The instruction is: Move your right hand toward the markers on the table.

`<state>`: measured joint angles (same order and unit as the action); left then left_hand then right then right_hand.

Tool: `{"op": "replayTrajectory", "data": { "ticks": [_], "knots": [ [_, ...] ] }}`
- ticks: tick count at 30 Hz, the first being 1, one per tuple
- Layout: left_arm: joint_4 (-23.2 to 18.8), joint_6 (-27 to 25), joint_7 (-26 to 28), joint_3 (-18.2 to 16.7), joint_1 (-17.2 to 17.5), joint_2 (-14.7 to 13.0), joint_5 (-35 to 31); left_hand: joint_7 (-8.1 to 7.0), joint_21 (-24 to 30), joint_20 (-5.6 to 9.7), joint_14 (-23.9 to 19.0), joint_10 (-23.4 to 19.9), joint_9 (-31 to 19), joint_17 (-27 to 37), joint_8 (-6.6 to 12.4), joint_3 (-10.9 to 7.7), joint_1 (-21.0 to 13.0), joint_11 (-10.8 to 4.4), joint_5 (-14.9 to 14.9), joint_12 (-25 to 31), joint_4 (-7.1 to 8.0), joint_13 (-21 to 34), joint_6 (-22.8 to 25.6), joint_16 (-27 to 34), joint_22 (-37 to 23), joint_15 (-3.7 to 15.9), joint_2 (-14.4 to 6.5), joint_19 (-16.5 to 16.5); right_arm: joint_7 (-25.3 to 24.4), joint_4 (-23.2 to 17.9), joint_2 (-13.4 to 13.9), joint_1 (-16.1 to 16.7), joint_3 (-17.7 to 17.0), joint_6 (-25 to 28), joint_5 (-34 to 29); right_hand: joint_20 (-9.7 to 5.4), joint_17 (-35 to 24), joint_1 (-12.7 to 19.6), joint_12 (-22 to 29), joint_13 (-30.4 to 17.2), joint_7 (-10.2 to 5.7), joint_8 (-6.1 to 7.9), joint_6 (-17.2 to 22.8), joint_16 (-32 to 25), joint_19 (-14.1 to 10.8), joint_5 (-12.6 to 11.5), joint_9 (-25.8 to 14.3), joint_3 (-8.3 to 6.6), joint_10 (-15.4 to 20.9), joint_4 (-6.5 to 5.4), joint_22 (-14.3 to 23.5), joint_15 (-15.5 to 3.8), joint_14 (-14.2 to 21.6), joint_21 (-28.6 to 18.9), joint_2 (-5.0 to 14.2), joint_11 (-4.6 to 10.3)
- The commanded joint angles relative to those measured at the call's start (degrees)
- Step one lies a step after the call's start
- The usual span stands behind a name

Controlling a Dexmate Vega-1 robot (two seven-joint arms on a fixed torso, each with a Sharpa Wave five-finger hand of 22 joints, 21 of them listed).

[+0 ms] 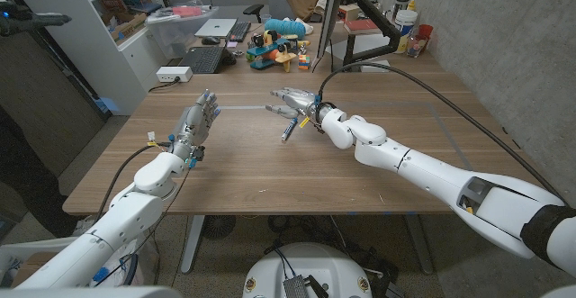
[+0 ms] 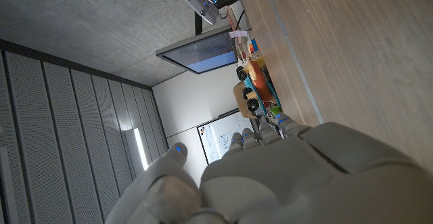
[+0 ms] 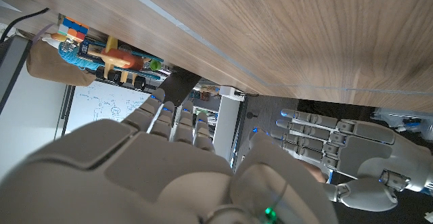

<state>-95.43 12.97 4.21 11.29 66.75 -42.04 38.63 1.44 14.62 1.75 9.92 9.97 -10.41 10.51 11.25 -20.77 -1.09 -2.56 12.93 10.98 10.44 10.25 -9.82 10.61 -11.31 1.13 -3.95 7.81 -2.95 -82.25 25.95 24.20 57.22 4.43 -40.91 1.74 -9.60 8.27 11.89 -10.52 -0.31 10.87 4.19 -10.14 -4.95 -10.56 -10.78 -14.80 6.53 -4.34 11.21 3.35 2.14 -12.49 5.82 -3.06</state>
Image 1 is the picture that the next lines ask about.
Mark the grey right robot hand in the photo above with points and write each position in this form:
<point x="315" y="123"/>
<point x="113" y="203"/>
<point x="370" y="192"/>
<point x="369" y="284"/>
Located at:
<point x="299" y="102"/>

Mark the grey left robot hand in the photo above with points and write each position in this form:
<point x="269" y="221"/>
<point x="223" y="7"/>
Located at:
<point x="195" y="122"/>

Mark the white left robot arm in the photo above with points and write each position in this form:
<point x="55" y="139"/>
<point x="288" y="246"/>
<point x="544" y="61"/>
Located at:
<point x="144" y="176"/>

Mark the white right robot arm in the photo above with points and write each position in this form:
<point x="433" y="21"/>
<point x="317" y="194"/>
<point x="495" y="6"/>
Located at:
<point x="405" y="158"/>

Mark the blue and white marker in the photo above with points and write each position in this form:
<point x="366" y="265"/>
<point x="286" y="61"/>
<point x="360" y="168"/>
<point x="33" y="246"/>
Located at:
<point x="288" y="131"/>

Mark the colourful puzzle cube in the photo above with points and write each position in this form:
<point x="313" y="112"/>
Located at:
<point x="304" y="62"/>

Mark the white power strip box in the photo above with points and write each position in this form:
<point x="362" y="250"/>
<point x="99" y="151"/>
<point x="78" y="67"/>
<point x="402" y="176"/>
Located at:
<point x="173" y="74"/>

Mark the teal and yellow toy plane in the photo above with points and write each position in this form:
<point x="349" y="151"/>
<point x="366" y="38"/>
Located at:
<point x="270" y="50"/>

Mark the large black keyboard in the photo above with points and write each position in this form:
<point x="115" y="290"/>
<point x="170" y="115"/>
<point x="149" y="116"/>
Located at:
<point x="202" y="59"/>

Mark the white shoe-like cloth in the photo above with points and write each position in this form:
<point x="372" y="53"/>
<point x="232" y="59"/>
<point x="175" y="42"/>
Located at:
<point x="307" y="27"/>

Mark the teal yarn ball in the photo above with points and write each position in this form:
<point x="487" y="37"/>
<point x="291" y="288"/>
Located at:
<point x="283" y="28"/>

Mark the black computer mouse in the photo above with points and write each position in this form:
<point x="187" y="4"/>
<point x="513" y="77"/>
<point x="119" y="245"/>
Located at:
<point x="210" y="40"/>

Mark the small white box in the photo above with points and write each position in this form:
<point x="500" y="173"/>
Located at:
<point x="378" y="69"/>

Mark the clear plastic storage bin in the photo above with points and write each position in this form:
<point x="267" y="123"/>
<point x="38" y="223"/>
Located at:
<point x="175" y="32"/>

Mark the small black keyboard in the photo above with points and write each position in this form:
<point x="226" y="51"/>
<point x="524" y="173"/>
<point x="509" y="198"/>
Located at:
<point x="240" y="31"/>

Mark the black computer monitor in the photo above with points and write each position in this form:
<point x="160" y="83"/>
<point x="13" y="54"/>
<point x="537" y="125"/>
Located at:
<point x="330" y="14"/>

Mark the silver laptop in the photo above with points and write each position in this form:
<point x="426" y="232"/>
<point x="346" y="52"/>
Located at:
<point x="216" y="28"/>

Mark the red book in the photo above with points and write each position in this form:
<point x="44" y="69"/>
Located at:
<point x="361" y="25"/>

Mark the small brown box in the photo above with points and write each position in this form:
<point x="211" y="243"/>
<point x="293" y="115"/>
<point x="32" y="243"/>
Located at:
<point x="348" y="13"/>

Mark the grey office chair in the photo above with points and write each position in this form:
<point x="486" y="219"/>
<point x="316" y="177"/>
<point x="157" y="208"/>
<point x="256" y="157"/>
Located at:
<point x="253" y="9"/>

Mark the round black fan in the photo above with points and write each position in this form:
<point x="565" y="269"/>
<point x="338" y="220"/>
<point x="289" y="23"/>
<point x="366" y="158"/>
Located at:
<point x="218" y="227"/>

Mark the pink cloth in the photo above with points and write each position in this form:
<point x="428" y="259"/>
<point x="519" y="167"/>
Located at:
<point x="186" y="11"/>

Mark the cardboard box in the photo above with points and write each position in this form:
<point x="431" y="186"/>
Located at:
<point x="128" y="25"/>

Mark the grey table leg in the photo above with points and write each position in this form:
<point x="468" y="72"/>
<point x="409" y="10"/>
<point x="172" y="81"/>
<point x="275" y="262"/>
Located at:
<point x="419" y="244"/>
<point x="192" y="244"/>

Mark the white shelf cabinet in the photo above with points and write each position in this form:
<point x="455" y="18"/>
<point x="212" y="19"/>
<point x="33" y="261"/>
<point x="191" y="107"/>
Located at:
<point x="90" y="55"/>

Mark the clear glass jar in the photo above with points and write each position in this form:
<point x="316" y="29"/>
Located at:
<point x="416" y="48"/>

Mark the white plastic tub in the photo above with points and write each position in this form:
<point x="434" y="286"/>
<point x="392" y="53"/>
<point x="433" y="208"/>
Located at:
<point x="405" y="23"/>

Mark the black-lid jar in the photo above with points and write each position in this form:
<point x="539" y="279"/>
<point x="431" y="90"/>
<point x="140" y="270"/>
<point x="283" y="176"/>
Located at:
<point x="400" y="4"/>

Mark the red cup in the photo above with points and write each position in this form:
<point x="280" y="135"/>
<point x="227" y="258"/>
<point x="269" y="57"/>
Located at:
<point x="425" y="31"/>

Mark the yellow bottle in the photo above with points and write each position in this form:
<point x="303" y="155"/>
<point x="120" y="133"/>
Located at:
<point x="411" y="5"/>

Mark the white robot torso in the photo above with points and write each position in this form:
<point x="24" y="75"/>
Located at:
<point x="315" y="266"/>

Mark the person in dark clothes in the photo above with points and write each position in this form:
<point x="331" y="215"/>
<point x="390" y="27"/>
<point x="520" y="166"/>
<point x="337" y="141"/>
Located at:
<point x="27" y="176"/>

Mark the grey finned module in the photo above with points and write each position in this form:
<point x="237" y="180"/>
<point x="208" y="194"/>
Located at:
<point x="295" y="288"/>

